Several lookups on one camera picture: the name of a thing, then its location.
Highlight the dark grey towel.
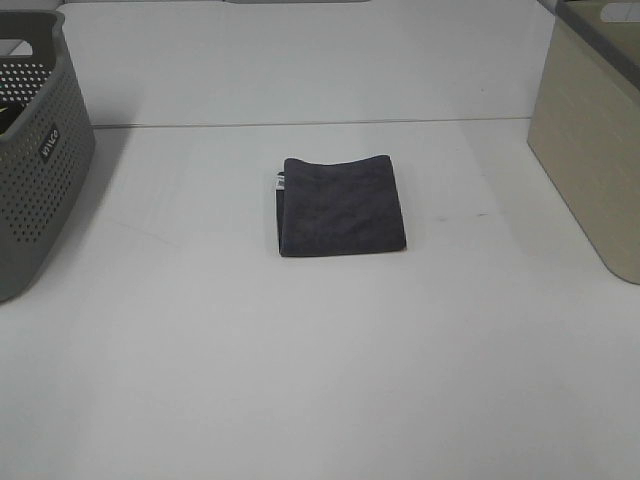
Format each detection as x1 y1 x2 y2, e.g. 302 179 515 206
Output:
275 155 407 258

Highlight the grey perforated plastic basket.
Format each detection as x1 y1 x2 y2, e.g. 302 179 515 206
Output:
1 10 95 301

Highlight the beige plastic storage bin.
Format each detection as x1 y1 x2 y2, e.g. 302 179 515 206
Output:
527 1 639 284

